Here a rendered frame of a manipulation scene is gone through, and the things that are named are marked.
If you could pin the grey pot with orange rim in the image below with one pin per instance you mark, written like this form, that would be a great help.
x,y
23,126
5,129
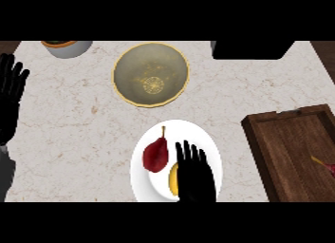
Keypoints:
x,y
69,48

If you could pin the white plate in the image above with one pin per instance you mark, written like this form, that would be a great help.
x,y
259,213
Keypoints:
x,y
152,186

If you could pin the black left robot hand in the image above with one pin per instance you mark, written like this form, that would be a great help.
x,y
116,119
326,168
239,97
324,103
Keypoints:
x,y
4,95

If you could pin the black appliance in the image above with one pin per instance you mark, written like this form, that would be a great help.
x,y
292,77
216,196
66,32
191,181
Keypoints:
x,y
249,49

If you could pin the gold-rimmed grey bowl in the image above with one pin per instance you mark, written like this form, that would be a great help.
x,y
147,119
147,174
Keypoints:
x,y
152,74

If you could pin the brown wooden tray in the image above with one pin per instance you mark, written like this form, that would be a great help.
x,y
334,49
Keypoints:
x,y
296,152

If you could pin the yellow lemon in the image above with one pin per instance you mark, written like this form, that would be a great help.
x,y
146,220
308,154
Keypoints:
x,y
174,180

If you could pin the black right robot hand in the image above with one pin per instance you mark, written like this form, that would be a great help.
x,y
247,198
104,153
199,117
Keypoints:
x,y
196,177

